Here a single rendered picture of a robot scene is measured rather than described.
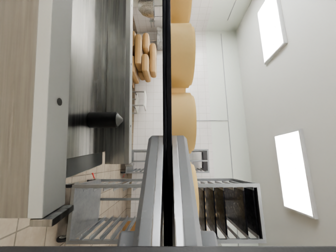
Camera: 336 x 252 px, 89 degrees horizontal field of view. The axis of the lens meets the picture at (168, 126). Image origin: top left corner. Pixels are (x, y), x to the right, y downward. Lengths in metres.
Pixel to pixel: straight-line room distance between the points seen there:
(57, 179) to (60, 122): 0.05
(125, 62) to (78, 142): 0.24
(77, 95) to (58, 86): 0.16
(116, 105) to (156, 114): 4.08
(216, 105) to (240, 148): 1.27
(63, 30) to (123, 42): 0.31
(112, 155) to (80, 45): 0.25
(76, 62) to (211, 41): 5.40
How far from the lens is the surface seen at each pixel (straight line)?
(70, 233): 1.93
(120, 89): 0.46
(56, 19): 0.20
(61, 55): 0.20
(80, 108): 0.35
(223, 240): 1.81
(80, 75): 0.36
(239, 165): 4.67
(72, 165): 0.33
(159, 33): 5.23
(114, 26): 0.54
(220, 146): 4.55
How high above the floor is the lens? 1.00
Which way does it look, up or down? level
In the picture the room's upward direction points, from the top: 90 degrees clockwise
